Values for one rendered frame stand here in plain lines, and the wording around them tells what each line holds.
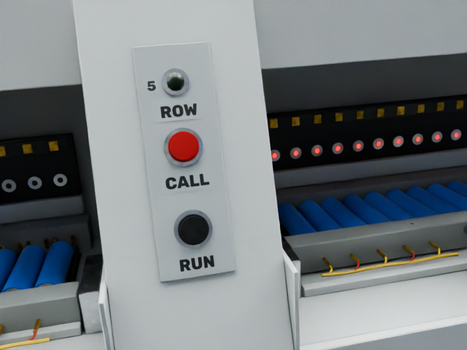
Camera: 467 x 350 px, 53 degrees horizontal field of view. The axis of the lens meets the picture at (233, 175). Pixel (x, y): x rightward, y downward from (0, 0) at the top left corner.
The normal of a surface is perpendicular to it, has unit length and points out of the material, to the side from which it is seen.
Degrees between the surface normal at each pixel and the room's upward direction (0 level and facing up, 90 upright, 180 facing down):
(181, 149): 90
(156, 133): 90
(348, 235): 18
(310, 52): 108
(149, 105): 90
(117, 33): 90
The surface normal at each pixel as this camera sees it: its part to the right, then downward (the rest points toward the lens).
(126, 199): 0.17, -0.02
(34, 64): 0.20, 0.29
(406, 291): -0.06, -0.95
